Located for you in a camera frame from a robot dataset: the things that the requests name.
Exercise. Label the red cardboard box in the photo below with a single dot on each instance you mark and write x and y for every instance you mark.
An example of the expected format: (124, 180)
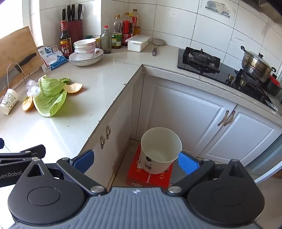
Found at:
(136, 174)

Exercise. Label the dark red knife block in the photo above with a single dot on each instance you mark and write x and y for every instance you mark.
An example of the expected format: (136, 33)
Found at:
(76, 30)

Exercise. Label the bamboo cutting board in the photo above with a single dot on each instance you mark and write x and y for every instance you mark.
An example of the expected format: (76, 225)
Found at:
(19, 41)

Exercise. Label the stainless steel pot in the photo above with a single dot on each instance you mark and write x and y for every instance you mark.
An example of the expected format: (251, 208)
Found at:
(255, 63)

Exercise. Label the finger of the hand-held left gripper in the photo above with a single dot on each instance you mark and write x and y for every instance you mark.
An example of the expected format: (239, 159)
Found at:
(33, 150)

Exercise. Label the green cabbage leaf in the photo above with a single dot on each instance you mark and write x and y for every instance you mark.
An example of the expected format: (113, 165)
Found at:
(48, 105)
(49, 87)

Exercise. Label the green-label oil bottle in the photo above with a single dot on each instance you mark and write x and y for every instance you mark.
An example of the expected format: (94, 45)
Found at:
(116, 39)

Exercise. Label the red black pan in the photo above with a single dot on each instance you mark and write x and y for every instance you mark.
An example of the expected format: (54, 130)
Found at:
(273, 87)

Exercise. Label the white plastic bucket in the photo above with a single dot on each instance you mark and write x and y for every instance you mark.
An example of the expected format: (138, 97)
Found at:
(154, 143)

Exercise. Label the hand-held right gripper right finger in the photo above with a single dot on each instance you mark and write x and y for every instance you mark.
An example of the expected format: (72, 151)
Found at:
(187, 163)

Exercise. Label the wall sticker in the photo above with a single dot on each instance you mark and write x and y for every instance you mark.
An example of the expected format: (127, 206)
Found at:
(217, 5)

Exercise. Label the orange peel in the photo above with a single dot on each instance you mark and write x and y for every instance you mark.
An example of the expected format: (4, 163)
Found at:
(27, 105)
(75, 88)

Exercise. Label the grey spatula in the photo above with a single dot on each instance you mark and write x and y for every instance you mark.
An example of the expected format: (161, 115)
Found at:
(158, 41)

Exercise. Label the white blue salt bag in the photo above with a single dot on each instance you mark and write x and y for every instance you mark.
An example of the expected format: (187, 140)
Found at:
(52, 58)

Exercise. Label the green cloth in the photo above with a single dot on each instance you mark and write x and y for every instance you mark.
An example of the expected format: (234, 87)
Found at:
(88, 37)

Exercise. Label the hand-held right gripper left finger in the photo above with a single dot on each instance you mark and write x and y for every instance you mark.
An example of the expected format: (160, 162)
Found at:
(84, 159)

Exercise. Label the white cabinet door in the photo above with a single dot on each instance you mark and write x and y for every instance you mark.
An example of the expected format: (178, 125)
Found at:
(94, 141)
(120, 132)
(187, 110)
(249, 136)

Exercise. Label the clear plastic bag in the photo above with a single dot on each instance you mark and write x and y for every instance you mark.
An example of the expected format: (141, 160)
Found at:
(32, 88)

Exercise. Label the red-label bottle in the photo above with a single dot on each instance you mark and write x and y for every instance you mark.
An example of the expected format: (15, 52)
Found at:
(127, 28)

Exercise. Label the dark vinegar bottle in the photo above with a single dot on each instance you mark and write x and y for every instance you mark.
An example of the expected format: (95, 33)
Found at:
(65, 44)

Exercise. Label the black gas stove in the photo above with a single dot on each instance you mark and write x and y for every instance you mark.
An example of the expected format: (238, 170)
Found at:
(227, 77)

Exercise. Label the white lidded plastic container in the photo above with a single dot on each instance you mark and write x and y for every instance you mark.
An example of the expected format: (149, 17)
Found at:
(137, 44)

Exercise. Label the orange oil bottle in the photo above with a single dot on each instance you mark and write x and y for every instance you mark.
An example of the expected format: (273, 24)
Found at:
(136, 22)

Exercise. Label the red-capped glass bottle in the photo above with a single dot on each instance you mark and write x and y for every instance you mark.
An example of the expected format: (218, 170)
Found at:
(106, 41)

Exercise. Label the white floral plate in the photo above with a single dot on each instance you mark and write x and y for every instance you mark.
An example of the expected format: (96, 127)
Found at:
(88, 62)
(99, 52)
(86, 65)

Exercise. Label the printed white paper cup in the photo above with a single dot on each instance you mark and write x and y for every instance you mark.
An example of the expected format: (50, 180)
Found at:
(8, 100)

